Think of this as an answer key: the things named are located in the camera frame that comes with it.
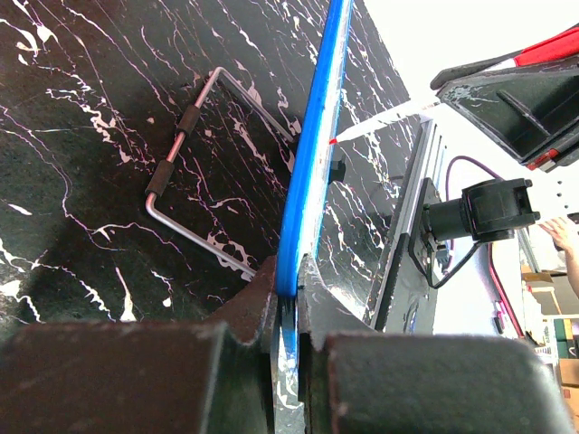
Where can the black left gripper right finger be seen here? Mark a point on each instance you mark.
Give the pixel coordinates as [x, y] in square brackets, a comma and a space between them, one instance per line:
[337, 359]

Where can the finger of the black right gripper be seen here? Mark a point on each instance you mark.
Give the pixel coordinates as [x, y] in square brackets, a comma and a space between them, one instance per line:
[530, 112]
[484, 65]

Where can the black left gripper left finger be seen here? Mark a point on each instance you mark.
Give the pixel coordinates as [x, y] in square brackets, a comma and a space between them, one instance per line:
[239, 393]

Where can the red capped marker pen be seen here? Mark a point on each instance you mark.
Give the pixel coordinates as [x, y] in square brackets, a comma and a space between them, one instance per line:
[420, 106]

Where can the blue framed whiteboard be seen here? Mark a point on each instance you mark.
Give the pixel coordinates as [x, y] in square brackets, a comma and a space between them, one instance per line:
[304, 207]

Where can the bare human hand background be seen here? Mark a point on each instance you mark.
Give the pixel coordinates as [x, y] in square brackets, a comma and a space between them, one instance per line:
[564, 233]

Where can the cardboard boxes in background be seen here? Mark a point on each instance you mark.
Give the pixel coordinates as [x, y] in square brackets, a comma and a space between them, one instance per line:
[551, 316]

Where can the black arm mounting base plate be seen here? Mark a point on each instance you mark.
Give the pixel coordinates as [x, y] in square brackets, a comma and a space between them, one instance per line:
[407, 305]

